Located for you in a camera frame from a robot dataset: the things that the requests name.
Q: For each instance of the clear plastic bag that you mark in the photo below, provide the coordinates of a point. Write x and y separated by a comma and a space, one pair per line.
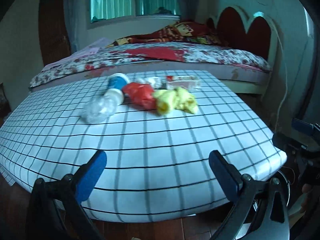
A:
99, 109

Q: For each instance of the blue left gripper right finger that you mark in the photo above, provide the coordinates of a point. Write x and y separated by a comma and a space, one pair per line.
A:
227, 175

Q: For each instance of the white paper cup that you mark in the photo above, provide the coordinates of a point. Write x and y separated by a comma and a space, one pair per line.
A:
117, 94

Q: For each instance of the red plastic bag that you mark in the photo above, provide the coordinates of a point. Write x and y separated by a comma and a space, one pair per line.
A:
140, 94

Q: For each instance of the person's hand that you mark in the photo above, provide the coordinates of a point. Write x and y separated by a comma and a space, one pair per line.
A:
306, 189

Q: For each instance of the bed with floral mattress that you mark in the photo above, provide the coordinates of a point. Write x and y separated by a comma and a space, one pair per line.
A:
223, 62

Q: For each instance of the white grid tablecloth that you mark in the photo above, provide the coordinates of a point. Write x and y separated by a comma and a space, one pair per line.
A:
157, 166

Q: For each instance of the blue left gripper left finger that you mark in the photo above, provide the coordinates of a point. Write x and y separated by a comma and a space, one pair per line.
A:
88, 175

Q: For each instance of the red patterned blanket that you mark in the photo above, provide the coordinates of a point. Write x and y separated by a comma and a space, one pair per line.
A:
181, 31

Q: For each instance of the blue patterned cup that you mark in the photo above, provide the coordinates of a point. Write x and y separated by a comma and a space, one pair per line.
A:
117, 81

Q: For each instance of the red heart-shaped headboard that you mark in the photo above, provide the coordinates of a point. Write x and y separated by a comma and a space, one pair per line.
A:
255, 33

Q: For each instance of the white tissue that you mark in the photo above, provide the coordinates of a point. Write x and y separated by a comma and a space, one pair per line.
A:
154, 82

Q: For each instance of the brown wooden door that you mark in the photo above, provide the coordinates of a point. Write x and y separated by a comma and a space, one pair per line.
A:
53, 37

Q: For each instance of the white green carton box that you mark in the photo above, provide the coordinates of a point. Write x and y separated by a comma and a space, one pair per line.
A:
188, 82

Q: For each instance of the yellow cloth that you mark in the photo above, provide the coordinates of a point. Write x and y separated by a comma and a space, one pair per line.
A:
178, 98

